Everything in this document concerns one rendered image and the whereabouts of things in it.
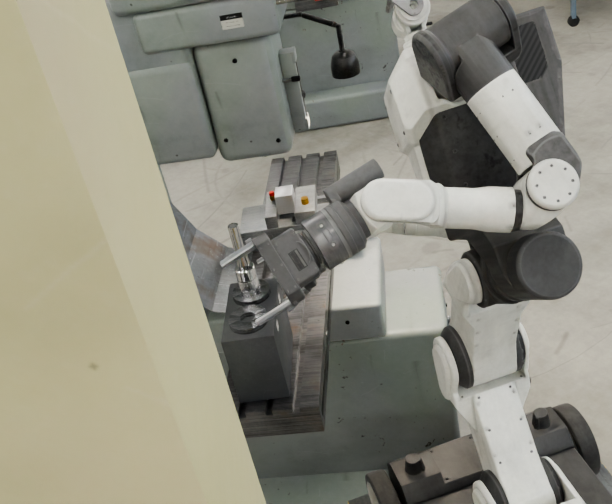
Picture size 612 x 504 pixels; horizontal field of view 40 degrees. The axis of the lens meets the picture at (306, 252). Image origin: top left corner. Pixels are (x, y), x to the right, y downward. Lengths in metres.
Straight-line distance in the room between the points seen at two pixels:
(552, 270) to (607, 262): 2.45
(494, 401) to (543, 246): 0.61
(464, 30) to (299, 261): 0.44
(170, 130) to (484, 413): 1.01
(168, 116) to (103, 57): 1.84
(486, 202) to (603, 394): 1.99
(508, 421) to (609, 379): 1.38
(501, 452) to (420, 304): 0.65
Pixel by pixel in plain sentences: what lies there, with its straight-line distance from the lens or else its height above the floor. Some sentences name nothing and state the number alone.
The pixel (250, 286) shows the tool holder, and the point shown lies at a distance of 1.91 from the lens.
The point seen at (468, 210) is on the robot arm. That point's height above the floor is 1.57.
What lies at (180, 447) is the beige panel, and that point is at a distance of 0.29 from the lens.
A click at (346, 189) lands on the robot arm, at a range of 1.30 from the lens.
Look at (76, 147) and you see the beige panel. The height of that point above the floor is 2.17.
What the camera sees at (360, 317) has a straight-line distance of 2.31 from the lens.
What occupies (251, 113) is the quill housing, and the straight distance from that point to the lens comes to 2.08.
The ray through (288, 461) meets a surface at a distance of 2.74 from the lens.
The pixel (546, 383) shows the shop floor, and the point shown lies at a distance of 3.26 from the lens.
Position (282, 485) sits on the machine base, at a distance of 2.78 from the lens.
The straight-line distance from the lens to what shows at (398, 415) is 2.57.
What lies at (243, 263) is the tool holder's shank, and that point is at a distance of 1.89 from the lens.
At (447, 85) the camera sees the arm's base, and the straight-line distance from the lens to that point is 1.38.
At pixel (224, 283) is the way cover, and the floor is 0.89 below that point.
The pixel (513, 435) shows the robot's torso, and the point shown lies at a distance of 1.95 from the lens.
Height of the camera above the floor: 2.26
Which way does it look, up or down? 33 degrees down
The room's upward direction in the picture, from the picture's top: 13 degrees counter-clockwise
